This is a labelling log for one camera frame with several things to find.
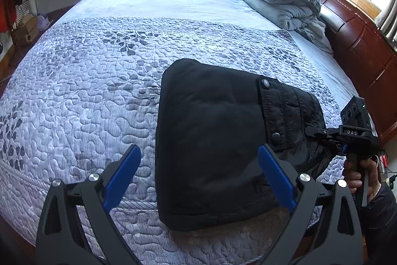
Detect bed with pale blue sheet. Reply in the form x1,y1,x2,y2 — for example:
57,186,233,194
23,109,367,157
0,0,380,265

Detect grey quilted bedspread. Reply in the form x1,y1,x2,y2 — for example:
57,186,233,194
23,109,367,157
0,17,379,265

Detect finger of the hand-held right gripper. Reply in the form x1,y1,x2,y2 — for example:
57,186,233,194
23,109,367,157
321,138,348,157
304,125,341,139

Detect dark wooden headboard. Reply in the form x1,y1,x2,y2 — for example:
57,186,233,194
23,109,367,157
307,0,397,144

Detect person's right forearm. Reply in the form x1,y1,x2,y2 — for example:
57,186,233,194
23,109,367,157
361,183,397,265

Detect black pants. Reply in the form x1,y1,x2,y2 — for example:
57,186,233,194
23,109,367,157
155,58,334,233

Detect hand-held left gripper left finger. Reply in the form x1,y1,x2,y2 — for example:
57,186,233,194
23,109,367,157
35,143,142,265

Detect person's right hand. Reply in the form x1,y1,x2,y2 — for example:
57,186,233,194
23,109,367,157
342,158,382,200

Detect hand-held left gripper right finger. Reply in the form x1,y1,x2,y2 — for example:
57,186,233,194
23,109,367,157
257,143,364,265

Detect pale purple bag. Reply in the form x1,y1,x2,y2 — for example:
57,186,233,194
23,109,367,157
37,13,52,28

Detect cardboard box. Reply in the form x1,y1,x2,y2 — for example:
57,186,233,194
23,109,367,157
14,15,39,46

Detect grey curtain beside headboard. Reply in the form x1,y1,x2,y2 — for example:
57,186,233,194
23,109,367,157
377,0,397,42

